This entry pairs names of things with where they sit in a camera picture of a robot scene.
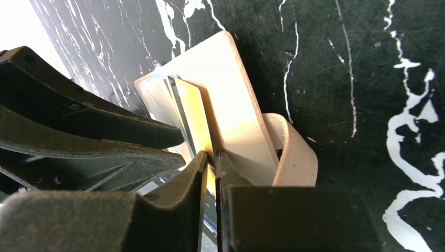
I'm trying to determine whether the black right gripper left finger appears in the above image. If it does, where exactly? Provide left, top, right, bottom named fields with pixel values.
left=1, top=151, right=208, bottom=251

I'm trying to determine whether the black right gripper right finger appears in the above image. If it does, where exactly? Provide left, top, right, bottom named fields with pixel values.
left=215, top=150, right=381, bottom=251

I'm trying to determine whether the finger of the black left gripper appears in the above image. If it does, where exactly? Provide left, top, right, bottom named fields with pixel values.
left=1, top=107, right=185, bottom=192
left=1, top=46, right=184, bottom=150

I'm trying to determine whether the beige leather card holder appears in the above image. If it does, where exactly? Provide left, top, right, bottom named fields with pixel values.
left=133, top=30, right=319, bottom=187

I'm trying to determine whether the yellow credit card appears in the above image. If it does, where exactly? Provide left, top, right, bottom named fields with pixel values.
left=168, top=76, right=216, bottom=196

